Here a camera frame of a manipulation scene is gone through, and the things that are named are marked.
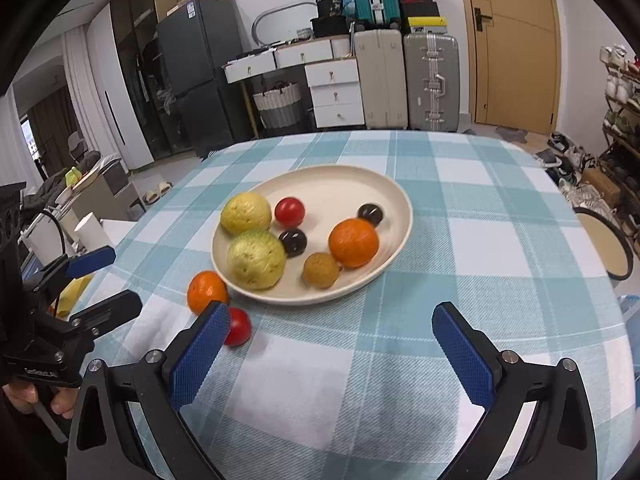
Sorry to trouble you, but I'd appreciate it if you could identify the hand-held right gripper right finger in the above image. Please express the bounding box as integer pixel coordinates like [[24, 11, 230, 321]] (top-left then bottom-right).
[[431, 301, 598, 480]]

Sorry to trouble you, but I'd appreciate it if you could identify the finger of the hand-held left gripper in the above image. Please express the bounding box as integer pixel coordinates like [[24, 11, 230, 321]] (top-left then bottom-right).
[[25, 246, 117, 294], [70, 290, 142, 338]]

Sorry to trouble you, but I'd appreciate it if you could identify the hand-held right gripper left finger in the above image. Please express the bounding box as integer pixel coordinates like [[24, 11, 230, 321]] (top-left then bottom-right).
[[66, 300, 233, 480]]

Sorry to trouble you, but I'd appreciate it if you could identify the yellow-green guava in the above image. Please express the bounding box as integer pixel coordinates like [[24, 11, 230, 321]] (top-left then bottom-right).
[[227, 230, 288, 291]]

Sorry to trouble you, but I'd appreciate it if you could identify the dark plum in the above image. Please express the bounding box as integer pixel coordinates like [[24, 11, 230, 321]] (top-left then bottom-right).
[[278, 228, 309, 257]]

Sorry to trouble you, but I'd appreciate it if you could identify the tan longan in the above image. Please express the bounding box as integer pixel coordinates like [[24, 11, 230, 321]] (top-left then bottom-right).
[[303, 252, 343, 289]]

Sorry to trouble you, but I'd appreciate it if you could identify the red tomato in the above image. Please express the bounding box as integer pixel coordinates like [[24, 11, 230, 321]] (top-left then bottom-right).
[[274, 197, 306, 227], [223, 307, 252, 347]]

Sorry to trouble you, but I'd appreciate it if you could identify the brown chestnut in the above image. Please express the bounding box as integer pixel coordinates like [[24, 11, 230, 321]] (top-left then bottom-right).
[[357, 203, 385, 227]]

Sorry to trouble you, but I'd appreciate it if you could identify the cream oval plate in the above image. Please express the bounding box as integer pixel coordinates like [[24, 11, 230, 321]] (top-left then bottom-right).
[[211, 165, 414, 307]]

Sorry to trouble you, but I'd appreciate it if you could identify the person's left hand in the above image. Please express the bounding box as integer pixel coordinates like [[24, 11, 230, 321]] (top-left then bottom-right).
[[2, 384, 79, 418]]

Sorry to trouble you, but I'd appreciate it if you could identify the white cylinder bin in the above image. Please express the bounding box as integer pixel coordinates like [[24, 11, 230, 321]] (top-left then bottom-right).
[[74, 212, 117, 251]]

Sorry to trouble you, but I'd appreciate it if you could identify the yellow bag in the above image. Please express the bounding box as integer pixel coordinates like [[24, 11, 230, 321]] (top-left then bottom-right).
[[50, 275, 93, 317]]

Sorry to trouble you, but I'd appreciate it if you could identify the small orange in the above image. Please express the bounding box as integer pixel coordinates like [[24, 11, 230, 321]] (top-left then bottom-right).
[[187, 270, 229, 313]]

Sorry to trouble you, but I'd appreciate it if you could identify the grey low cabinet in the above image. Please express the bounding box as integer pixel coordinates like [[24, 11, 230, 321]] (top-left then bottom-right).
[[75, 160, 146, 222]]

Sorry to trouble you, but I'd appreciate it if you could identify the teal checked tablecloth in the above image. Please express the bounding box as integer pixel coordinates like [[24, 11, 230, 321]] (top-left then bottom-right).
[[90, 130, 637, 480]]

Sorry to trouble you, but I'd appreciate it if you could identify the grey chair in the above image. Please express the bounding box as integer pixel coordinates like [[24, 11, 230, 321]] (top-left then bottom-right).
[[67, 131, 101, 171]]

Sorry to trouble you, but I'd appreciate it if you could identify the brown curtain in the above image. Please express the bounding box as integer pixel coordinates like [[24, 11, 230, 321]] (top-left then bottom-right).
[[27, 87, 76, 171]]

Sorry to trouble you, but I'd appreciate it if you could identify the yellow guava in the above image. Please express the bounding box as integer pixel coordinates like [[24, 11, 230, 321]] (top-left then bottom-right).
[[220, 192, 273, 235]]

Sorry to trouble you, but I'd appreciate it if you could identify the white wardrobe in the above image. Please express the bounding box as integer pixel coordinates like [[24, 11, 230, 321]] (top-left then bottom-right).
[[87, 7, 156, 171]]

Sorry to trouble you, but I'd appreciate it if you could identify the large orange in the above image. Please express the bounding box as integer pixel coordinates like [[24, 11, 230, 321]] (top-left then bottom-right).
[[328, 218, 380, 269]]

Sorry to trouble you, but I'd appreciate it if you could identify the white curtain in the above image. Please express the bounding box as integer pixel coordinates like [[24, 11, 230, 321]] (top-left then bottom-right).
[[62, 27, 108, 171]]

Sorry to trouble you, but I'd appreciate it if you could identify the pale blue plastic bag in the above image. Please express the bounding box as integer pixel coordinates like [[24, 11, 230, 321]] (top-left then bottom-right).
[[617, 292, 640, 361]]

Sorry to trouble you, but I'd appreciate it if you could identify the round black-rimmed stool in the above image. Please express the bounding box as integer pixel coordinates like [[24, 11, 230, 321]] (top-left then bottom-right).
[[572, 206, 635, 281]]

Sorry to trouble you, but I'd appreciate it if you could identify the pile of sneakers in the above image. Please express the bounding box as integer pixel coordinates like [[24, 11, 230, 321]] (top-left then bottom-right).
[[532, 132, 640, 231]]

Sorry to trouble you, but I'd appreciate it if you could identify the dark glass wardrobe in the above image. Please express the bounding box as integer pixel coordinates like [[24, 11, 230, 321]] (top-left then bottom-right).
[[110, 0, 191, 161]]

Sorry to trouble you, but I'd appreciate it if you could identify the brown cardboard box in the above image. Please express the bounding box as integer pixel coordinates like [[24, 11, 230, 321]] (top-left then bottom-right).
[[582, 167, 622, 208]]

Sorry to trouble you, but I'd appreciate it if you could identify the dark grey refrigerator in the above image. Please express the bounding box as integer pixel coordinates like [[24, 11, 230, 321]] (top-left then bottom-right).
[[156, 0, 251, 158]]

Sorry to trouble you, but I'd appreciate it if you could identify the woven laundry basket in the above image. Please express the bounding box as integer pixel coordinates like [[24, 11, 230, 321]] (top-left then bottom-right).
[[252, 81, 304, 130]]

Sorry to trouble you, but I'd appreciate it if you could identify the wooden shoe rack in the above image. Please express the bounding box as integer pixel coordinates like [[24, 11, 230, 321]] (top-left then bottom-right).
[[600, 45, 640, 241]]

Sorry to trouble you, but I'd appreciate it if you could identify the beige suitcase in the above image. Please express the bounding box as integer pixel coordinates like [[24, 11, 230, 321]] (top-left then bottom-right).
[[353, 28, 410, 131]]

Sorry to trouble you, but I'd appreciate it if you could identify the silver suitcase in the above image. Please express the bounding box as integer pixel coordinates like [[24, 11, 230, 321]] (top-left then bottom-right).
[[403, 33, 461, 132]]

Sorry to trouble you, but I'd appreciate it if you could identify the wooden door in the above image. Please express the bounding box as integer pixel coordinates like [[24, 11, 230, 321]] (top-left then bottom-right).
[[455, 0, 561, 133]]

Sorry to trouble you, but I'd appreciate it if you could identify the white dresser with drawers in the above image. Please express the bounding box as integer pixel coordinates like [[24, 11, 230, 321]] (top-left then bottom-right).
[[223, 35, 367, 138]]

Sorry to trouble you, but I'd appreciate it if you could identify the oval metal-framed mirror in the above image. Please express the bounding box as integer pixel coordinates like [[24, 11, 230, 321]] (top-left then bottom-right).
[[251, 1, 318, 51]]

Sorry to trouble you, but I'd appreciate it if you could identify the yellow and black shoe box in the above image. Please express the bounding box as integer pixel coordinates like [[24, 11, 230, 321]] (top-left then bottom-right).
[[407, 16, 447, 36]]

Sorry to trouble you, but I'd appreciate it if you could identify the black storage bin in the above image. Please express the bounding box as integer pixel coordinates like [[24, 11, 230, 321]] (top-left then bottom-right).
[[310, 15, 349, 39]]

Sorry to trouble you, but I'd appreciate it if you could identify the row of white shoes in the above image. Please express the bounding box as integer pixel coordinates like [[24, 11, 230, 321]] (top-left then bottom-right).
[[600, 45, 640, 131]]

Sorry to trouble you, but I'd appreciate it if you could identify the plain black shoe box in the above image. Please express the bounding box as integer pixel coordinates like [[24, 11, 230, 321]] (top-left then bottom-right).
[[400, 2, 441, 20]]

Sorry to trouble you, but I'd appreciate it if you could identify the black cable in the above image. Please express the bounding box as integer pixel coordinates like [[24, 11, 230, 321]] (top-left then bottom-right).
[[20, 208, 68, 261]]

